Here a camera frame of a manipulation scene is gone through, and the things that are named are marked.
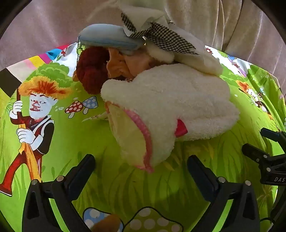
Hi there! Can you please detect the green bead chain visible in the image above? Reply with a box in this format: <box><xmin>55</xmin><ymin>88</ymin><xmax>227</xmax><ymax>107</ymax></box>
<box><xmin>75</xmin><ymin>41</ymin><xmax>85</xmax><ymax>68</ymax></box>

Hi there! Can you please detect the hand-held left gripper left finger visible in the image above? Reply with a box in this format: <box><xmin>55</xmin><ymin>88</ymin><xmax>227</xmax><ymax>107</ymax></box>
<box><xmin>22</xmin><ymin>153</ymin><xmax>96</xmax><ymax>232</ymax></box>

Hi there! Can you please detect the salmon pink cloth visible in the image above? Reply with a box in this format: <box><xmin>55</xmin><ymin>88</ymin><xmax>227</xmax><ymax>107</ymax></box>
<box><xmin>124</xmin><ymin>52</ymin><xmax>157</xmax><ymax>78</ymax></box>

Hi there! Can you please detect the printed cartoon blanket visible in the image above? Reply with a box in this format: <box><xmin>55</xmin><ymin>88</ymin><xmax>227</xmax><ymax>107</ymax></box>
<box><xmin>0</xmin><ymin>43</ymin><xmax>286</xmax><ymax>232</ymax></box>

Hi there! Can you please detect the brown fuzzy thing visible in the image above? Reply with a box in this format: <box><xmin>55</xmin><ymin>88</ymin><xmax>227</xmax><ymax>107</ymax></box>
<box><xmin>91</xmin><ymin>214</ymin><xmax>122</xmax><ymax>232</ymax></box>

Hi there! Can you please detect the white fluffy garment pink trim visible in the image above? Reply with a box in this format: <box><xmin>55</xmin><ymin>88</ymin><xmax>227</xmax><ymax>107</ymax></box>
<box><xmin>100</xmin><ymin>63</ymin><xmax>240</xmax><ymax>174</ymax></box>

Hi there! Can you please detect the dark red knitted cloth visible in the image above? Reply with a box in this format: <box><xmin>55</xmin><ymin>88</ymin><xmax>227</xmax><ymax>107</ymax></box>
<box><xmin>77</xmin><ymin>46</ymin><xmax>110</xmax><ymax>95</ymax></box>

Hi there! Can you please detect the cream fleece cloth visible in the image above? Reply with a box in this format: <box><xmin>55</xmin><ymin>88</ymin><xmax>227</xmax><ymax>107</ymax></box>
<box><xmin>117</xmin><ymin>0</ymin><xmax>224</xmax><ymax>75</ymax></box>

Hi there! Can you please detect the light blue zip pouch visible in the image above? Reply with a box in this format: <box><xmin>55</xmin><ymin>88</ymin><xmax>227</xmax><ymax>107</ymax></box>
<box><xmin>78</xmin><ymin>24</ymin><xmax>146</xmax><ymax>55</ymax></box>

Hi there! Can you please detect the black white checkered cloth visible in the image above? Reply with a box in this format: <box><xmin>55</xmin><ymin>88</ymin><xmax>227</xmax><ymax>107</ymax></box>
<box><xmin>121</xmin><ymin>12</ymin><xmax>200</xmax><ymax>55</ymax></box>

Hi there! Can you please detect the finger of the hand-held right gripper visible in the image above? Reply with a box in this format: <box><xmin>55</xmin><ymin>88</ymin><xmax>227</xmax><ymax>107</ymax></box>
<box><xmin>242</xmin><ymin>143</ymin><xmax>276</xmax><ymax>167</ymax></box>
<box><xmin>260</xmin><ymin>128</ymin><xmax>286</xmax><ymax>144</ymax></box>

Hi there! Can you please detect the orange ruffled cloth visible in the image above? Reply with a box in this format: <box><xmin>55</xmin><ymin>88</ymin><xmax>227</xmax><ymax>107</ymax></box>
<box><xmin>72</xmin><ymin>48</ymin><xmax>134</xmax><ymax>82</ymax></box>

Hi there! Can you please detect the beige curtain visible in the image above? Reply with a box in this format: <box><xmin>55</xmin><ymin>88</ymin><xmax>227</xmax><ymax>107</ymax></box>
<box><xmin>0</xmin><ymin>0</ymin><xmax>286</xmax><ymax>75</ymax></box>

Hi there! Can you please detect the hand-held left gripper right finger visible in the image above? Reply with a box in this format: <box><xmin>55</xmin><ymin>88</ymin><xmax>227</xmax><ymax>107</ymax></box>
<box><xmin>187</xmin><ymin>155</ymin><xmax>261</xmax><ymax>232</ymax></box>

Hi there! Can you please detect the white printed tag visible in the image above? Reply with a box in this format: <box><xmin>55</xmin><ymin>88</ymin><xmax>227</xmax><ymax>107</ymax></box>
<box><xmin>82</xmin><ymin>111</ymin><xmax>109</xmax><ymax>122</ymax></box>

